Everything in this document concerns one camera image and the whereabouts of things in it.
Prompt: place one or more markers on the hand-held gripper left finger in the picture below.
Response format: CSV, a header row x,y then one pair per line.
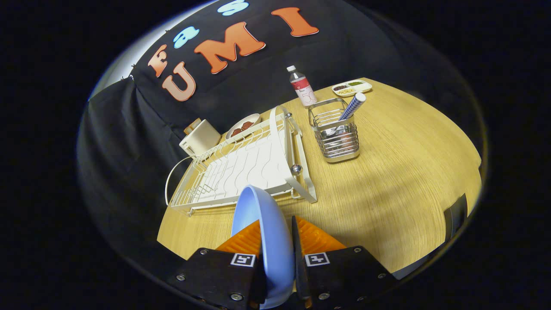
x,y
215,275

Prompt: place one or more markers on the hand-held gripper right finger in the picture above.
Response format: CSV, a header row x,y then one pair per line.
x,y
300,282

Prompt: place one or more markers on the blue plate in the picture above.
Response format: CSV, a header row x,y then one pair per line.
x,y
267,224

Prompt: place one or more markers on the small white plate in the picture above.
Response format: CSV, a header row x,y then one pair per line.
x,y
255,119

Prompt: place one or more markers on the white divided spice dish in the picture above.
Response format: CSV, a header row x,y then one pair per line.
x,y
363,87

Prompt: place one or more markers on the white toaster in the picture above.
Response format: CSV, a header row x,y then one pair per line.
x,y
202,137

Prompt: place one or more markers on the red food pieces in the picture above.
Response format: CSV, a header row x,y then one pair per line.
x,y
242,128

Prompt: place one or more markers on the brown toast slice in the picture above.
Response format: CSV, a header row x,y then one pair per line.
x,y
191,125

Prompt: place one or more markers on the grey chair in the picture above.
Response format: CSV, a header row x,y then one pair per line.
x,y
456,215

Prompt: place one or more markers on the clear bottle red label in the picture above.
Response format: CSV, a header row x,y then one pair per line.
x,y
303,88

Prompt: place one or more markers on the black backdrop cloth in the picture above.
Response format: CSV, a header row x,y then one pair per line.
x,y
258,77

